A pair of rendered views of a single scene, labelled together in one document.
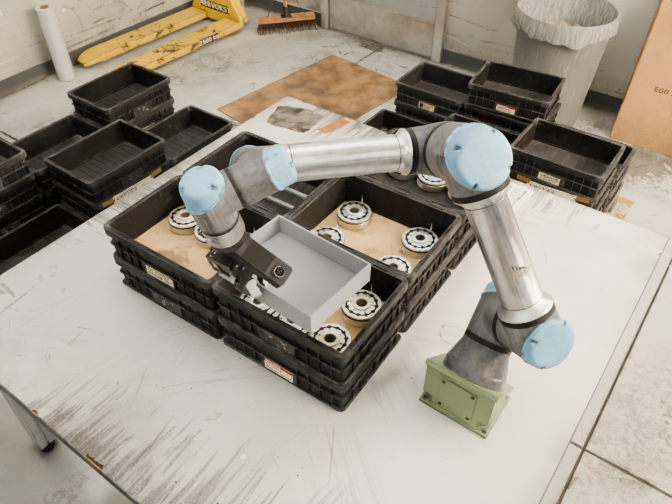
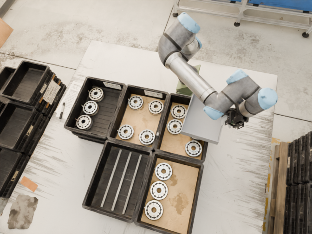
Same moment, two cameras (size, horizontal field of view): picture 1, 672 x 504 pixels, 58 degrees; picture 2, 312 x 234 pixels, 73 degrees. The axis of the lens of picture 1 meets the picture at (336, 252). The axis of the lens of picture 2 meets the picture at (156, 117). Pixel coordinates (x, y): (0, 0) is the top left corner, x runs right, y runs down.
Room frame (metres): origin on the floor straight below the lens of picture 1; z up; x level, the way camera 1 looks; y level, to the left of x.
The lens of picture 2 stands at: (1.29, 0.46, 2.13)
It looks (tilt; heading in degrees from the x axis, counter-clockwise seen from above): 67 degrees down; 261
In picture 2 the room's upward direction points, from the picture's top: 11 degrees counter-clockwise
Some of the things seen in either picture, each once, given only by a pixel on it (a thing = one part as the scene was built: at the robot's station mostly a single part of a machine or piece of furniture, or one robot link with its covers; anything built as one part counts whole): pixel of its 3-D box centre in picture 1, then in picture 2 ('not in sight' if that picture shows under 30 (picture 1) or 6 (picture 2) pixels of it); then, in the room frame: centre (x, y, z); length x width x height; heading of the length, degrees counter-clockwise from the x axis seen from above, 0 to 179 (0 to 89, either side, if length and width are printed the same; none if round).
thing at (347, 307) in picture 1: (361, 304); (178, 111); (1.05, -0.06, 0.86); 0.10 x 0.10 x 0.01
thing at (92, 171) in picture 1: (118, 192); not in sight; (2.17, 0.96, 0.37); 0.40 x 0.30 x 0.45; 144
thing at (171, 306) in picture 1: (201, 268); not in sight; (1.28, 0.39, 0.76); 0.40 x 0.30 x 0.12; 56
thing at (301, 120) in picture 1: (293, 116); (21, 212); (2.23, 0.17, 0.71); 0.22 x 0.19 x 0.01; 54
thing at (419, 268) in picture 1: (374, 221); (139, 115); (1.30, -0.11, 0.92); 0.40 x 0.30 x 0.02; 56
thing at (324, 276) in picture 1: (293, 269); (205, 115); (0.96, 0.09, 1.07); 0.27 x 0.20 x 0.05; 51
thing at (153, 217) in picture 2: (185, 216); (153, 210); (1.40, 0.44, 0.86); 0.10 x 0.10 x 0.01
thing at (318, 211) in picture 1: (373, 235); (140, 118); (1.30, -0.11, 0.87); 0.40 x 0.30 x 0.11; 56
